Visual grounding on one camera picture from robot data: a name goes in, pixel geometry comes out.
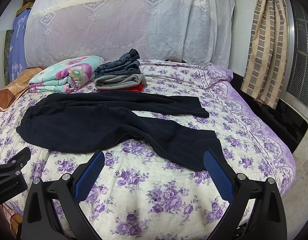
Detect navy blue sweatpants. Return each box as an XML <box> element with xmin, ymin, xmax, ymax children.
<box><xmin>16</xmin><ymin>90</ymin><xmax>223</xmax><ymax>171</ymax></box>

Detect brown orange pillow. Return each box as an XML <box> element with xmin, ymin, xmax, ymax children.
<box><xmin>0</xmin><ymin>67</ymin><xmax>45</xmax><ymax>112</ymax></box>

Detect blue patterned bag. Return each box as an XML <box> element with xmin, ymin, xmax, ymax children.
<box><xmin>8</xmin><ymin>9</ymin><xmax>31</xmax><ymax>82</ymax></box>

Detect folded floral teal quilt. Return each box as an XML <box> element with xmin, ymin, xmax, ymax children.
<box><xmin>28</xmin><ymin>56</ymin><xmax>105</xmax><ymax>93</ymax></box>

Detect floral purple bed sheet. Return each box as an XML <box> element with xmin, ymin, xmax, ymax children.
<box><xmin>0</xmin><ymin>60</ymin><xmax>296</xmax><ymax>239</ymax></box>

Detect window with metal mesh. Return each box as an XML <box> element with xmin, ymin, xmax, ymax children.
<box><xmin>287</xmin><ymin>0</ymin><xmax>308</xmax><ymax>107</ymax></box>

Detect beige brick pattern curtain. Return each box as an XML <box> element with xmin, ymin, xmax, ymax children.
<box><xmin>241</xmin><ymin>0</ymin><xmax>289</xmax><ymax>109</ymax></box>

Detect folded red blue garment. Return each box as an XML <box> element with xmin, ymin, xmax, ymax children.
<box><xmin>98</xmin><ymin>83</ymin><xmax>144</xmax><ymax>92</ymax></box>

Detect folded blue jeans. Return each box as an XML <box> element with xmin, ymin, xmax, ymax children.
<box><xmin>94</xmin><ymin>49</ymin><xmax>141</xmax><ymax>77</ymax></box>

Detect white lace covered headboard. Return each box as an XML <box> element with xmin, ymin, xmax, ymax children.
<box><xmin>25</xmin><ymin>0</ymin><xmax>235</xmax><ymax>67</ymax></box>

